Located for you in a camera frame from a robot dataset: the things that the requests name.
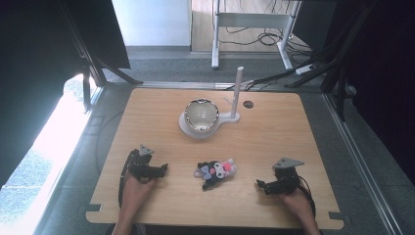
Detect black metal stand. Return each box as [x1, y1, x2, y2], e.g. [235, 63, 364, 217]
[283, 0, 380, 122]

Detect black and pink plush toy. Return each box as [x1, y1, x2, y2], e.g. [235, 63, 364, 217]
[193, 158, 239, 192]

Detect white stand with pole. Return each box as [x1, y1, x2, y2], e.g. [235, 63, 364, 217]
[178, 66, 245, 140]

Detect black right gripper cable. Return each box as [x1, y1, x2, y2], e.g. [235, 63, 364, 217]
[297, 175, 317, 218]

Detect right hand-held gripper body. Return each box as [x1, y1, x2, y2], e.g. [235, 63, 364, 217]
[272, 157, 305, 195]

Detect person's right hand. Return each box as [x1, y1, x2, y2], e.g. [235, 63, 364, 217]
[279, 185, 316, 223]

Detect white power strip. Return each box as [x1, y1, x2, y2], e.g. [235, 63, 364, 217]
[295, 64, 316, 75]

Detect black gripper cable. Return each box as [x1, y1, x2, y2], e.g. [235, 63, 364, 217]
[297, 175, 317, 218]
[117, 150, 137, 209]

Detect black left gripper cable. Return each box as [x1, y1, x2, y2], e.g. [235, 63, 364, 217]
[117, 150, 137, 209]

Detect black floor cables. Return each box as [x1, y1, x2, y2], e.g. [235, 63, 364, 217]
[217, 0, 314, 67]

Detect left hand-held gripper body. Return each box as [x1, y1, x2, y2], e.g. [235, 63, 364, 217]
[126, 144, 156, 184]

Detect black tripod stand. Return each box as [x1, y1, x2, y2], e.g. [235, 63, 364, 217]
[55, 0, 145, 114]

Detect white metal desk frame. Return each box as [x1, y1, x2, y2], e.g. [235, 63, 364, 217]
[210, 0, 303, 71]

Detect shiny silver round bowl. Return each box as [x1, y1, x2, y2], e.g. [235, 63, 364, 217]
[183, 98, 220, 134]

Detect dark curtain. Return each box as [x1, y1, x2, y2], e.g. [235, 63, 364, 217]
[293, 0, 415, 185]
[0, 0, 131, 190]

